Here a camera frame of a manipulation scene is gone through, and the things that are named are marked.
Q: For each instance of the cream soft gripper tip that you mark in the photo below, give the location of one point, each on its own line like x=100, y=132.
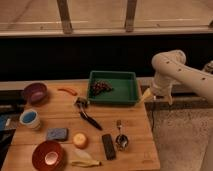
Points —
x=146, y=96

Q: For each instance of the red bowl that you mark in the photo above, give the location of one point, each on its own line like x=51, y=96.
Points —
x=47, y=156

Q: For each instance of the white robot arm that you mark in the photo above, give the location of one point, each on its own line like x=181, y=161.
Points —
x=183, y=113

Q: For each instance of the green plastic tray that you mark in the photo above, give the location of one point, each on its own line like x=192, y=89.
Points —
x=124, y=88

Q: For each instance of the dark grape bunch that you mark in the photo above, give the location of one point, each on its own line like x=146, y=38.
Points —
x=99, y=87

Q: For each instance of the metal spoon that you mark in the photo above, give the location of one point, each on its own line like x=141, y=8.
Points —
x=121, y=142

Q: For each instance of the black remote control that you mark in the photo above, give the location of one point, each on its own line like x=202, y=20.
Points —
x=108, y=147

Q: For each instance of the orange round fruit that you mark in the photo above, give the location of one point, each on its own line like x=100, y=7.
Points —
x=80, y=140

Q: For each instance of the blue sponge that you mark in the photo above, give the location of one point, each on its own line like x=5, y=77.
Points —
x=59, y=134

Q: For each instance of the purple bowl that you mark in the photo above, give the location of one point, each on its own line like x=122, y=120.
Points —
x=35, y=92

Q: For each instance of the blue and white cup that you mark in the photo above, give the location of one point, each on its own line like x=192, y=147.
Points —
x=30, y=119

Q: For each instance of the black handled brush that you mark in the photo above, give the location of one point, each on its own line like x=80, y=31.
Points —
x=82, y=104

